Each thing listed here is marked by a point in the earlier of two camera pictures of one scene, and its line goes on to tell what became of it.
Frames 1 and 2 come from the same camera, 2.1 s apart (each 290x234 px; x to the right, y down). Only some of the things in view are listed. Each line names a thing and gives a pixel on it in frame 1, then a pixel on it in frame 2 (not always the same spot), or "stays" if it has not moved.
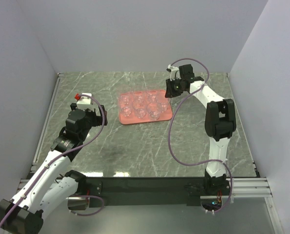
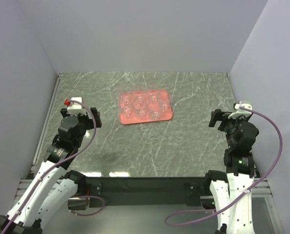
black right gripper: (169, 91) to (218, 114)
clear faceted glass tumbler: (154, 111) stays
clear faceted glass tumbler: (163, 103) stays
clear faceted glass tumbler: (152, 96) stays
